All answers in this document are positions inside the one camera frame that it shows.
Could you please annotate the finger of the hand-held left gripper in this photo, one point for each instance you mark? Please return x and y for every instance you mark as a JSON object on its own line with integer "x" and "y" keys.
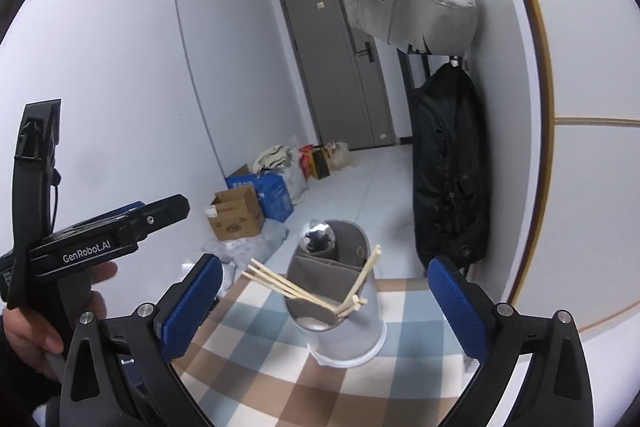
{"x": 131, "y": 207}
{"x": 160, "y": 214}

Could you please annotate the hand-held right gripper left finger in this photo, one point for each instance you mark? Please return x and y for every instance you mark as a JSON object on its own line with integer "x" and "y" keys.
{"x": 192, "y": 302}

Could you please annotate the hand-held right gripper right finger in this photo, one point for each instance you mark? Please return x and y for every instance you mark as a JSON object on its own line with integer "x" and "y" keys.
{"x": 460, "y": 307}

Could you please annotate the row of wooden chopsticks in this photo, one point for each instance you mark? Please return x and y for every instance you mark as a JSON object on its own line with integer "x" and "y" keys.
{"x": 280, "y": 283}

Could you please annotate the white grey utensil holder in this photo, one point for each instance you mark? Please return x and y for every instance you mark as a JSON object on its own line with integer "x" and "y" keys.
{"x": 345, "y": 342}

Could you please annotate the large hammered steel spoon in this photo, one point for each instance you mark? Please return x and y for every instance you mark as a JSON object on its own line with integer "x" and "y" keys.
{"x": 320, "y": 234}

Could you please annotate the person's left forearm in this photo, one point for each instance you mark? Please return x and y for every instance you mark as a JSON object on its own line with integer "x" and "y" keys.
{"x": 20, "y": 387}

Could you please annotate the person's left hand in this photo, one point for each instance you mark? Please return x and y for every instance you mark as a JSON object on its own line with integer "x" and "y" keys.
{"x": 35, "y": 327}

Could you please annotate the brown cardboard box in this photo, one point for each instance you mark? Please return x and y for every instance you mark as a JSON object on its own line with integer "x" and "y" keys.
{"x": 235, "y": 219}

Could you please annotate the checkered brown blue mat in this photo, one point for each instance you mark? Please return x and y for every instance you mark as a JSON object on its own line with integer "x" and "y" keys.
{"x": 260, "y": 357}

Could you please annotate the grey plastic mailer bag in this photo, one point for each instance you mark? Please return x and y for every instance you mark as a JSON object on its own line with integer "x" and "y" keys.
{"x": 260, "y": 247}

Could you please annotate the blue cardboard box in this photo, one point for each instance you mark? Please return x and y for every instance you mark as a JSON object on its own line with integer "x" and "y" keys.
{"x": 275, "y": 197}

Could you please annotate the beige folded cloth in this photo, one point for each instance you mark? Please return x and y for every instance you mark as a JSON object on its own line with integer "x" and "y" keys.
{"x": 272, "y": 157}

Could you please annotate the black backpack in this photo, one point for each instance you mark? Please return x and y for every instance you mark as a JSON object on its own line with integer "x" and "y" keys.
{"x": 450, "y": 167}

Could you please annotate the white woven sack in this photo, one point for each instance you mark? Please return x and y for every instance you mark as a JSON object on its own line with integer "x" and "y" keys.
{"x": 297, "y": 182}

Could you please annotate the red bag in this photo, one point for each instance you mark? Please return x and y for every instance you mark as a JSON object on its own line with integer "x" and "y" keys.
{"x": 306, "y": 162}

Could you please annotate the yellow black paper bag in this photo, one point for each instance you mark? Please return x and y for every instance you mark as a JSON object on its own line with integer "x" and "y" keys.
{"x": 321, "y": 164}

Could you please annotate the grey door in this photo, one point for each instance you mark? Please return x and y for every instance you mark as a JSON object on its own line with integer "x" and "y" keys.
{"x": 330, "y": 82}

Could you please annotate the wall hook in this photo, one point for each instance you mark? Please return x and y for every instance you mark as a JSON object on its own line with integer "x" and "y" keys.
{"x": 456, "y": 62}

